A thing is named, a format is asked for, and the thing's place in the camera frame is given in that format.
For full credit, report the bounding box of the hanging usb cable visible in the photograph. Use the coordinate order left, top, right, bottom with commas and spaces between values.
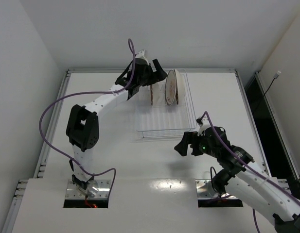
263, 70, 281, 98

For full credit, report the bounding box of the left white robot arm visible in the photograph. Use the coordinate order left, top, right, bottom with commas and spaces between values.
66, 58, 167, 191

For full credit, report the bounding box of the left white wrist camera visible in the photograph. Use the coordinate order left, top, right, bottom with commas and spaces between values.
135, 50, 149, 65

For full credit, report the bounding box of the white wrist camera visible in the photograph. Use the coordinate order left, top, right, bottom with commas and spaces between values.
135, 50, 149, 65
196, 116, 211, 136

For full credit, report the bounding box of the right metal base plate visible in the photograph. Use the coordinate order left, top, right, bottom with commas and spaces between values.
195, 179, 237, 199

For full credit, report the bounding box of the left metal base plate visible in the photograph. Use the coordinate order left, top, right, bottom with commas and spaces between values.
65, 180, 111, 200

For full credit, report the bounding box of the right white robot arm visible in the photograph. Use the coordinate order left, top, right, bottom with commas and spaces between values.
174, 127, 300, 233

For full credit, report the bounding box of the orange sunburst glass plate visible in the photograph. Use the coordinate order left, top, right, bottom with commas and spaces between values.
165, 70, 176, 106

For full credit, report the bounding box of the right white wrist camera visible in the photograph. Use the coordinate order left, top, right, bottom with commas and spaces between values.
196, 116, 211, 136

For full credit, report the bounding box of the floral plate brown rim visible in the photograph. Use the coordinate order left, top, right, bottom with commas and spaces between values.
150, 83, 165, 107
174, 69, 185, 105

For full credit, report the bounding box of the white wire dish rack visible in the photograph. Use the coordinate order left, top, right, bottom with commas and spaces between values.
135, 69, 196, 139

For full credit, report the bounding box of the metal base plate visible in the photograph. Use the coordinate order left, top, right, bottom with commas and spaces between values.
65, 180, 111, 200
195, 179, 237, 199

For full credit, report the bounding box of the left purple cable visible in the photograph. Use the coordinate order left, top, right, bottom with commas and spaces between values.
39, 38, 141, 195

